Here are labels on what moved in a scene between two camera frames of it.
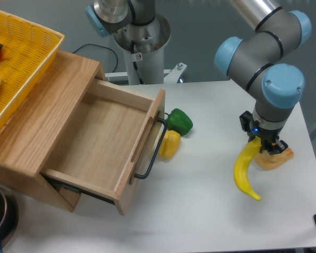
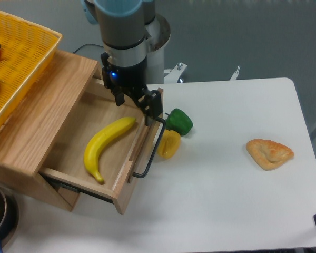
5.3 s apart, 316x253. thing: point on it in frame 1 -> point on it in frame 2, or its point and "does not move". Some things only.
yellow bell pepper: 170,144 does not move
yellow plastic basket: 28,49 does not move
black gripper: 270,142 -> 122,79
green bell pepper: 178,120 does not move
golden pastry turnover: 266,161 does not move
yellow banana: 243,161 -> 94,143
